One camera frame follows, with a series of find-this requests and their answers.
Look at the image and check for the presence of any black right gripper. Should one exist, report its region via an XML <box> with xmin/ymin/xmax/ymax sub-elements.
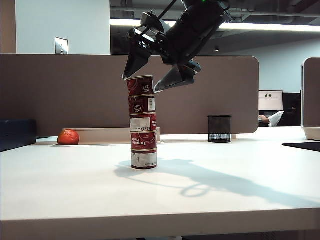
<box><xmin>121</xmin><ymin>26</ymin><xmax>202</xmax><ymax>94</ymax></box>

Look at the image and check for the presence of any red can with barcode label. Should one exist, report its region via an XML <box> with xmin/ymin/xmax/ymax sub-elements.
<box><xmin>127</xmin><ymin>94</ymin><xmax>157</xmax><ymax>116</ymax></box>

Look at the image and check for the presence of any red can, wide white label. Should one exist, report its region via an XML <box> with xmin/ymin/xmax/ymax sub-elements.
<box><xmin>129</xmin><ymin>112</ymin><xmax>158</xmax><ymax>133</ymax></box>

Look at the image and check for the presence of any red can, Tomato Paste print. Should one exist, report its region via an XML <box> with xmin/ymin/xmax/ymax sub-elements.
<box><xmin>129</xmin><ymin>130</ymin><xmax>159</xmax><ymax>151</ymax></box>

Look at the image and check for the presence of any red can, mostly white label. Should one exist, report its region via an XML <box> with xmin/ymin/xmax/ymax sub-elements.
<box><xmin>130</xmin><ymin>147</ymin><xmax>159</xmax><ymax>170</ymax></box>

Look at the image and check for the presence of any black mesh pen holder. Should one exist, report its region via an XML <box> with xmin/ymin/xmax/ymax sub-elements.
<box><xmin>207</xmin><ymin>115</ymin><xmax>233</xmax><ymax>144</ymax></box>

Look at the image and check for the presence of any wide brown desk partition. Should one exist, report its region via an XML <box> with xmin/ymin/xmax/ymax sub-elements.
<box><xmin>0</xmin><ymin>53</ymin><xmax>260</xmax><ymax>137</ymax></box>

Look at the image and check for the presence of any orange fruit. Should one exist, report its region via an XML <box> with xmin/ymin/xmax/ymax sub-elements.
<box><xmin>57</xmin><ymin>128</ymin><xmax>81</xmax><ymax>146</ymax></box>

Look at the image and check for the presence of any computer monitor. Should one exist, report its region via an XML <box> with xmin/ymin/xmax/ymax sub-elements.
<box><xmin>258</xmin><ymin>90</ymin><xmax>285</xmax><ymax>112</ymax></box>

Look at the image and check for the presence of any long ceiling light strip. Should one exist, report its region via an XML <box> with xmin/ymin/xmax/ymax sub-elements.
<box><xmin>109</xmin><ymin>18</ymin><xmax>320</xmax><ymax>33</ymax></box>

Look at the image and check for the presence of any person in white shirt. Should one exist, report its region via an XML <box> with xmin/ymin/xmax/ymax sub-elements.
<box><xmin>259</xmin><ymin>93</ymin><xmax>302</xmax><ymax>128</ymax></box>

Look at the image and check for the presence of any dark blue box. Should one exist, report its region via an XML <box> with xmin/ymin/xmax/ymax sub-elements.
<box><xmin>0</xmin><ymin>118</ymin><xmax>38</xmax><ymax>153</ymax></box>

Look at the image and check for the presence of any black desk mat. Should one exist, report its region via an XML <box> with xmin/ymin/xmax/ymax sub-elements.
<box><xmin>281</xmin><ymin>142</ymin><xmax>320</xmax><ymax>153</ymax></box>

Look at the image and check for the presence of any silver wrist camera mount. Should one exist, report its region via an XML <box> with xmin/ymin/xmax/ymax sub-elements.
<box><xmin>138</xmin><ymin>11</ymin><xmax>166</xmax><ymax>38</ymax></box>

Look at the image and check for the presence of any thin black camera cable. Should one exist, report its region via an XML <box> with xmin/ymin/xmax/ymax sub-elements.
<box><xmin>143</xmin><ymin>0</ymin><xmax>181</xmax><ymax>29</ymax></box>

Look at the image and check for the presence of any beige cable tray flap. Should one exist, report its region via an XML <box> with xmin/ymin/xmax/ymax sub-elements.
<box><xmin>62</xmin><ymin>127</ymin><xmax>161</xmax><ymax>145</ymax></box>

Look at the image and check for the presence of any metal wall switch plate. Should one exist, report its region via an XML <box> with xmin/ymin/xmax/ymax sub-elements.
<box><xmin>54</xmin><ymin>36</ymin><xmax>70</xmax><ymax>55</ymax></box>

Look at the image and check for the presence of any brown partition with white frame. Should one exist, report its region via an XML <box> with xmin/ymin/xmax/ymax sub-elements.
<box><xmin>301</xmin><ymin>57</ymin><xmax>320</xmax><ymax>141</ymax></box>

